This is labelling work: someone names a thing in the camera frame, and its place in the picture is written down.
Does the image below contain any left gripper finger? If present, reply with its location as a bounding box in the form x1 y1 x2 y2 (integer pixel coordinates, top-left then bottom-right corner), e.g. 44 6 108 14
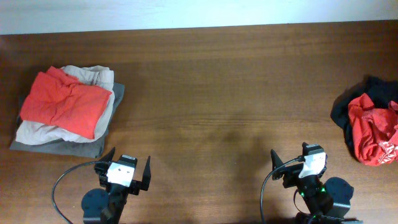
141 156 151 191
99 147 116 162

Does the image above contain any red soccer t-shirt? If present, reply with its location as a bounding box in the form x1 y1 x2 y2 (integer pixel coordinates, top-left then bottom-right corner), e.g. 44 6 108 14
348 93 397 166

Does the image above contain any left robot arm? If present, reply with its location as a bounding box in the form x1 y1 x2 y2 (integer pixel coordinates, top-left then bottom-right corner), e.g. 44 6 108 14
81 148 151 224

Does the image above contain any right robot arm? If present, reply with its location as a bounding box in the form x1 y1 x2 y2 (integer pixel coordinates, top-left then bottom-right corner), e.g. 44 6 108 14
268 142 363 224

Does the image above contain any folded grey garment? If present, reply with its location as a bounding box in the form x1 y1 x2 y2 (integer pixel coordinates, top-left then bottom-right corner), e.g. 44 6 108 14
9 83 125 158

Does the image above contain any folded red shirt on stack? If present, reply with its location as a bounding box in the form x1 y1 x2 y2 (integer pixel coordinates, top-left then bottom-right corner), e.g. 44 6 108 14
20 67 111 140

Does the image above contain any folded beige garment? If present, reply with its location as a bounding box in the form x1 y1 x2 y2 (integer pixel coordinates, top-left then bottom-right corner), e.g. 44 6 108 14
16 65 116 145

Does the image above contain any black garment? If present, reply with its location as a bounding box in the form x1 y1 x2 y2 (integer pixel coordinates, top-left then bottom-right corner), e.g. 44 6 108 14
330 75 397 157

